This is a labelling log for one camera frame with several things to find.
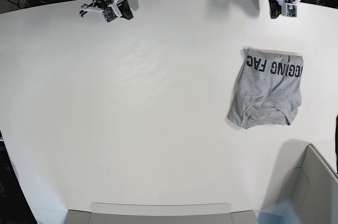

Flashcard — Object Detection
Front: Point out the grey bin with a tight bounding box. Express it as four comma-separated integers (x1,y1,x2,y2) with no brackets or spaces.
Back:
276,144,337,224
64,202,258,223

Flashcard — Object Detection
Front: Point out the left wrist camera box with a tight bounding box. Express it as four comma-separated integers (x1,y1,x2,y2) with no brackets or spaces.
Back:
281,3,297,17

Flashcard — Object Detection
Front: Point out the grey T-shirt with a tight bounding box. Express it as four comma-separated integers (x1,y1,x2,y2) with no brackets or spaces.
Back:
228,48,304,129

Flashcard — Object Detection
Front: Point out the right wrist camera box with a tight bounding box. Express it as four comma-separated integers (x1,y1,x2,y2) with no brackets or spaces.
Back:
101,7,119,23

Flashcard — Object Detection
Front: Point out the black object right edge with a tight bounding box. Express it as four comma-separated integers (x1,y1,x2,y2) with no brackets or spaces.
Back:
335,115,338,170

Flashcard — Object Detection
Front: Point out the grey bin at bottom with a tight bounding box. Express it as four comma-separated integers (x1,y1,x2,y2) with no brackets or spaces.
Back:
64,202,258,223

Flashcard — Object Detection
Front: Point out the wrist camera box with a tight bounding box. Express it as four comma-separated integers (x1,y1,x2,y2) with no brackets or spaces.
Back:
281,3,297,17
101,7,119,23

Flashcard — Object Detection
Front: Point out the grey bin at right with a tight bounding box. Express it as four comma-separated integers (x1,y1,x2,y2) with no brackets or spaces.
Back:
276,144,337,224

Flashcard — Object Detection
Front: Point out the blue cloth in bin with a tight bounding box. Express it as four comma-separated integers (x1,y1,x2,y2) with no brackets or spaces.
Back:
257,201,299,224

